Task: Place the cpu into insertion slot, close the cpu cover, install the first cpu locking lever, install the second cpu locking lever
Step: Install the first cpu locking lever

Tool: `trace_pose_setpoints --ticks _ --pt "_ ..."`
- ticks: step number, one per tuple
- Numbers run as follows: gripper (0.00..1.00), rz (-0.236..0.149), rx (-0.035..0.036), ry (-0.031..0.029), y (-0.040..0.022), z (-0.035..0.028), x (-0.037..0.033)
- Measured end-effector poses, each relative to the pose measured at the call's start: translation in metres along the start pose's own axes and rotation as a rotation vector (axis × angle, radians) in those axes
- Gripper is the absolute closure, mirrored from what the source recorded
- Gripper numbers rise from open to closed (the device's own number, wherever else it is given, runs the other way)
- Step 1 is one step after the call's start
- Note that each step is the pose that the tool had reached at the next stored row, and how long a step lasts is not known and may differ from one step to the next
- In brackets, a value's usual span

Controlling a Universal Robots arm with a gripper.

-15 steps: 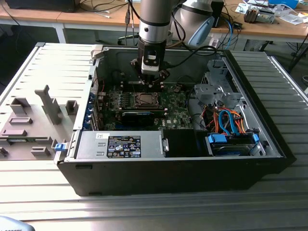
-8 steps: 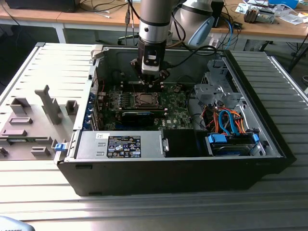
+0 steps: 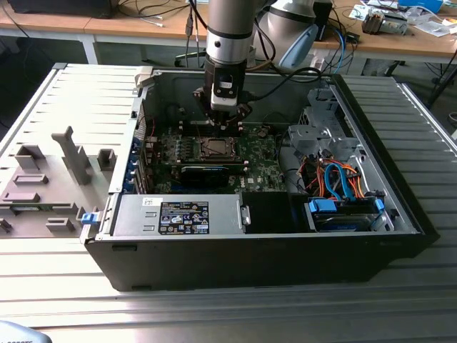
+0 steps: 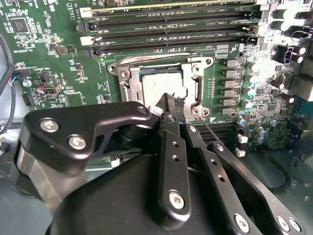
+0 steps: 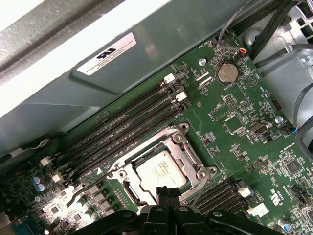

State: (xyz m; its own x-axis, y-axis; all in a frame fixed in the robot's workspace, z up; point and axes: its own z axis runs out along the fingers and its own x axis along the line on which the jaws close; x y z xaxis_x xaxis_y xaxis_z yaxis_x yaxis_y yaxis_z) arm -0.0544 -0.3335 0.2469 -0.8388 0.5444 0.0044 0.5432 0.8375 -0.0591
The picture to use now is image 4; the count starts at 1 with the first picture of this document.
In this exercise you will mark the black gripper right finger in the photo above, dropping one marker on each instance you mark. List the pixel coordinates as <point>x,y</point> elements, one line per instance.
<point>220,171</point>

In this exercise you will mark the silver CPU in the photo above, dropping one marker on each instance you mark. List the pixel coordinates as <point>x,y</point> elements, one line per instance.
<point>166,83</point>

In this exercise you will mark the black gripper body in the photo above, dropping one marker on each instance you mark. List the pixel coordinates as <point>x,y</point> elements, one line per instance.
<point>117,200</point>

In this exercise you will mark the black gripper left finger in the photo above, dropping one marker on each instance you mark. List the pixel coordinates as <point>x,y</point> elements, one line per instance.
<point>73,127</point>

